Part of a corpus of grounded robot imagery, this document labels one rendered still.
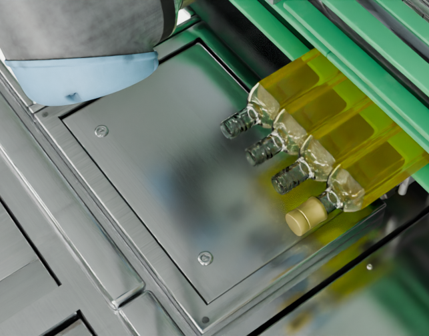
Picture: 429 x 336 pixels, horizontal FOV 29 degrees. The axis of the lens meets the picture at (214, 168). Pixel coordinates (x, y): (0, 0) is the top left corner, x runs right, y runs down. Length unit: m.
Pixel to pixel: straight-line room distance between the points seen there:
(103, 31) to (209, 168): 0.65
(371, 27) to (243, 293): 0.40
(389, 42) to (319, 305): 0.39
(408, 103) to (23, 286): 0.61
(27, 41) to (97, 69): 0.06
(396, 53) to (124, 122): 0.47
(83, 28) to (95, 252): 0.62
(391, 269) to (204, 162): 0.32
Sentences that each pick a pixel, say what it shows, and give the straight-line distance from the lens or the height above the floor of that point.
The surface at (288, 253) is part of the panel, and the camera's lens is 1.21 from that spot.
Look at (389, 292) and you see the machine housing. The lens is 1.25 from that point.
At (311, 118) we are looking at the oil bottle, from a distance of 1.16.
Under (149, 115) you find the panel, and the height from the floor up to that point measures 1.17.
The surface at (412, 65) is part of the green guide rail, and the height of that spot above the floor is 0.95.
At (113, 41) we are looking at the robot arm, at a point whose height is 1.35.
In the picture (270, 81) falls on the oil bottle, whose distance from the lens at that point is 1.19.
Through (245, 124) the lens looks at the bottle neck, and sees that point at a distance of 1.17.
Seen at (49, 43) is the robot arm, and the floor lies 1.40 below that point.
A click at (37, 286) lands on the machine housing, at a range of 1.27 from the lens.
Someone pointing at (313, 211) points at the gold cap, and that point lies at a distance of 1.09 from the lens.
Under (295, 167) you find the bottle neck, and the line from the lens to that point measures 1.12.
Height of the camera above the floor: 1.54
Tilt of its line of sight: 18 degrees down
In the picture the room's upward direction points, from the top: 122 degrees counter-clockwise
